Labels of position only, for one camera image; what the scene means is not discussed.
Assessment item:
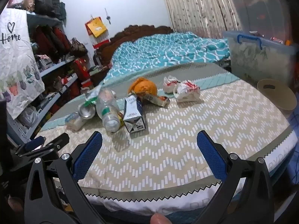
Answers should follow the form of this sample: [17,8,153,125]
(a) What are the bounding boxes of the orange peel half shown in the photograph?
[128,77,158,97]

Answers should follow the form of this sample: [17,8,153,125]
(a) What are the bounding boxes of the pink paper cup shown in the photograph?
[65,112,87,131]

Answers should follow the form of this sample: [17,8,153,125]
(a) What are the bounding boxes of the clear storage bin teal lid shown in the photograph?
[225,0,295,41]

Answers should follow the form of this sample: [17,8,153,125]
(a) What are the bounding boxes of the red gift box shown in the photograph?
[74,58,92,80]

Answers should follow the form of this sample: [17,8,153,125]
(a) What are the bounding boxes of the red-white paper wrapper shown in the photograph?
[173,80,201,102]
[163,76,182,94]

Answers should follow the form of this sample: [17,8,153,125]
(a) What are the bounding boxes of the hanging wall ornament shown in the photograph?
[104,8,112,25]

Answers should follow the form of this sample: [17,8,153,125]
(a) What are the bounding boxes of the white printed cloth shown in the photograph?
[0,8,45,119]

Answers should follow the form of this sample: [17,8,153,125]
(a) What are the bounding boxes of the hanging red dark clothes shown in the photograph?
[33,24,72,57]

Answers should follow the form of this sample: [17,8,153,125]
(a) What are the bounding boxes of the clear plastic bottle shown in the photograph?
[96,87,125,133]

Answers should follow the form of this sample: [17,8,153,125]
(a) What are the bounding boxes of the carved wooden headboard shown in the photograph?
[95,24,174,75]

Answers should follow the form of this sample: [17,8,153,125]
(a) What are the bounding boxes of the clear storage box blue handle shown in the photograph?
[222,30,299,87]

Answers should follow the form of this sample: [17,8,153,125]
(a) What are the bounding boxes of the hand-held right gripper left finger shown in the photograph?
[23,131,110,224]

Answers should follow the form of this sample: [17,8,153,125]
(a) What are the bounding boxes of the leaf print curtain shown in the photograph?
[158,0,243,38]

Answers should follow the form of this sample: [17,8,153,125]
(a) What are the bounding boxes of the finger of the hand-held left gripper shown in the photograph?
[35,133,70,162]
[14,136,46,156]

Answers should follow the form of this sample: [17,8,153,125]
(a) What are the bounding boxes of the beige trash bin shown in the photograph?
[257,79,295,111]

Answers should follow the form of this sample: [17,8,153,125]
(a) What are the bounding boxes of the black backpack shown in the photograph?
[34,0,55,18]

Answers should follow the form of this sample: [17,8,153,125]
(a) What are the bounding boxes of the dark duffel bag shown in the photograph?
[51,0,66,20]

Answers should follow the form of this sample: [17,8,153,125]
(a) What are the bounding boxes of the red yellow paper bag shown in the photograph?
[84,16,110,49]

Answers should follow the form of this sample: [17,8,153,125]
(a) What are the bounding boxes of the white plastic bag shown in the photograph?
[19,106,39,128]

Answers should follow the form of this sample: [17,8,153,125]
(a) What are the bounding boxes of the person's right hand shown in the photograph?
[150,213,172,224]

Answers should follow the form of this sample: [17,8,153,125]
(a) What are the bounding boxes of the brown handbag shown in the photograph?
[70,37,88,57]

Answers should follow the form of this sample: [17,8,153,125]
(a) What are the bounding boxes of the blue white milk carton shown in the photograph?
[123,96,147,133]

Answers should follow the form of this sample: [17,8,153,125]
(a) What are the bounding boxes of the green drink can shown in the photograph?
[78,91,101,119]

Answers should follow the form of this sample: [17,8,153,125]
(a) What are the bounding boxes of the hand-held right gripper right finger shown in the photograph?
[196,131,275,224]

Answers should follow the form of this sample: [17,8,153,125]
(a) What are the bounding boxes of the teal patterned blanket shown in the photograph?
[103,33,231,85]

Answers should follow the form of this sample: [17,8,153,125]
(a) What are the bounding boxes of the brown yellow spice box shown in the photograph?
[142,93,170,108]

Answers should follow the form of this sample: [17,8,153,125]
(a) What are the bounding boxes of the metal shelf rack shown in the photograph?
[7,12,80,143]

